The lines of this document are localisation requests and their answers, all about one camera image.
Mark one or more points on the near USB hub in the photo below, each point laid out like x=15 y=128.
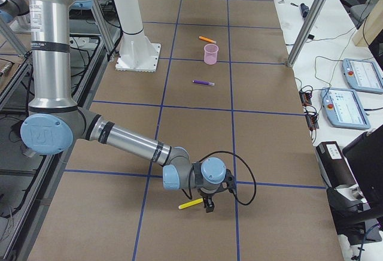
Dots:
x=311 y=120

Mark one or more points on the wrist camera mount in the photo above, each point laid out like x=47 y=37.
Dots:
x=229 y=182

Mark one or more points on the aluminium frame post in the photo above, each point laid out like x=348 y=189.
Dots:
x=308 y=24

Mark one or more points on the yellow highlighter pen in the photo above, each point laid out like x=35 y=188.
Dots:
x=190 y=204

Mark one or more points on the far teach pendant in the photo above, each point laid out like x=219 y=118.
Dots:
x=363 y=75

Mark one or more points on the near teach pendant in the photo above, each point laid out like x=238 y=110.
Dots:
x=343 y=108

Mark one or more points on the orange highlighter pen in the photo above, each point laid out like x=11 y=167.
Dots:
x=208 y=40

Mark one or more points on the pink mesh pen holder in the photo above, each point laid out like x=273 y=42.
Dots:
x=210 y=54

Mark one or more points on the teach pendant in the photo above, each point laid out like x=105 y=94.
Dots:
x=343 y=108
x=363 y=75

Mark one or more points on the purple highlighter pen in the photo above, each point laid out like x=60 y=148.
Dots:
x=205 y=83

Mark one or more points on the white camera pole base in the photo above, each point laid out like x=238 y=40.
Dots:
x=136 y=52

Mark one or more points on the far USB hub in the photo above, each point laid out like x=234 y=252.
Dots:
x=305 y=97

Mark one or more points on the black printer box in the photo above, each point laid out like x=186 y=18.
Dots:
x=333 y=165

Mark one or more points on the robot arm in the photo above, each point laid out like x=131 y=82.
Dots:
x=55 y=120

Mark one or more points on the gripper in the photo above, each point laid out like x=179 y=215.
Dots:
x=207 y=197

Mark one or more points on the usb hub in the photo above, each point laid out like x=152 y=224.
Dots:
x=305 y=97
x=311 y=120

